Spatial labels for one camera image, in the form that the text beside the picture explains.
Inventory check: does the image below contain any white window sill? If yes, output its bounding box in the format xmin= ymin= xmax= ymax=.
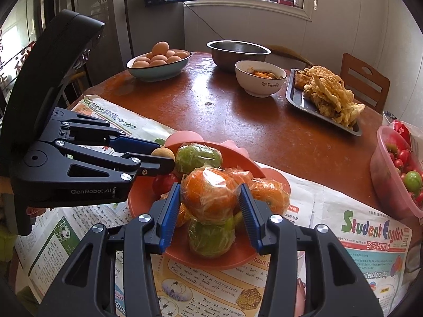
xmin=183 ymin=0 xmax=313 ymax=22

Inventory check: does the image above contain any large green tomato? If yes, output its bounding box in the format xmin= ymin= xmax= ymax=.
xmin=404 ymin=170 xmax=423 ymax=193

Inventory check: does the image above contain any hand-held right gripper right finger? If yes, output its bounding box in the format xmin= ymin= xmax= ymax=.
xmin=238 ymin=183 xmax=385 ymax=317

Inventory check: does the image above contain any grey refrigerator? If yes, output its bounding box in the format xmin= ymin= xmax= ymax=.
xmin=53 ymin=0 xmax=186 ymax=90

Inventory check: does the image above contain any stainless steel bowl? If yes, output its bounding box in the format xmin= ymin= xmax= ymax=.
xmin=206 ymin=40 xmax=272 ymax=72

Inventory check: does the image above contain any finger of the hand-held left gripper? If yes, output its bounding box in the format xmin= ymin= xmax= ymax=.
xmin=49 ymin=106 xmax=161 ymax=155
xmin=54 ymin=139 xmax=176 ymax=183

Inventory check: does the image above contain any newspaper with cartoon pages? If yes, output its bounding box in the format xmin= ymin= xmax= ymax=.
xmin=13 ymin=95 xmax=298 ymax=317

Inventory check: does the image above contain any heap of cherry tomatoes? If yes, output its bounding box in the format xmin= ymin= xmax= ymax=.
xmin=385 ymin=132 xmax=423 ymax=205

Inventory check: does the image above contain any red paper door decoration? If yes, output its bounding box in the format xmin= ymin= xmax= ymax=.
xmin=0 ymin=26 xmax=37 ymax=86

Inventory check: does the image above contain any wooden slat-back chair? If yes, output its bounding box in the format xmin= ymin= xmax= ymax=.
xmin=340 ymin=53 xmax=390 ymax=114

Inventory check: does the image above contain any red tomato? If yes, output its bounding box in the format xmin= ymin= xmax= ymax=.
xmin=153 ymin=173 xmax=181 ymax=200

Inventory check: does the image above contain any white bowl with heart print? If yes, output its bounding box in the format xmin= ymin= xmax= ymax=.
xmin=235 ymin=60 xmax=287 ymax=99

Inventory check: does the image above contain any orange stewed food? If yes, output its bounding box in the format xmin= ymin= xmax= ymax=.
xmin=245 ymin=66 xmax=281 ymax=80

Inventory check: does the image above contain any teal ceramic bowl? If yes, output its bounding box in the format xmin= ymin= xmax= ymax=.
xmin=126 ymin=50 xmax=192 ymax=82

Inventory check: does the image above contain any red package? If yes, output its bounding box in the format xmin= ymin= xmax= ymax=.
xmin=390 ymin=120 xmax=412 ymax=146

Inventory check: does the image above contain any pile of brown eggs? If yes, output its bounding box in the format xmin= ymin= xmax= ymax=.
xmin=132 ymin=41 xmax=188 ymax=67

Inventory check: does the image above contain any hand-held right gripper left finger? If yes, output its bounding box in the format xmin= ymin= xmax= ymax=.
xmin=36 ymin=182 xmax=182 ymax=317

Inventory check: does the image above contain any wooden curved-back chair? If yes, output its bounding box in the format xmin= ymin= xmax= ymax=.
xmin=266 ymin=45 xmax=314 ymax=68

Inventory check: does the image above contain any plastic-wrapped green citrus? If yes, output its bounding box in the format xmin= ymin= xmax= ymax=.
xmin=188 ymin=216 xmax=236 ymax=258
xmin=175 ymin=143 xmax=223 ymax=175

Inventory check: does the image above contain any pink plastic basin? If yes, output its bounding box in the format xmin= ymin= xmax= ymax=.
xmin=370 ymin=125 xmax=423 ymax=218

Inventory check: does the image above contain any dark baking tray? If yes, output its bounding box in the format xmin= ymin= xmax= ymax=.
xmin=286 ymin=68 xmax=363 ymax=137

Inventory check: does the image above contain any black wall cable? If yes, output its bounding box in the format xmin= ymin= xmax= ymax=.
xmin=183 ymin=3 xmax=228 ymax=42

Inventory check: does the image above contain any orange plastic plate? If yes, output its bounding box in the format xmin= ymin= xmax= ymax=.
xmin=127 ymin=130 xmax=291 ymax=271

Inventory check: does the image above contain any person's right hand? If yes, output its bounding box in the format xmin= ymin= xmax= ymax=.
xmin=294 ymin=277 xmax=308 ymax=317

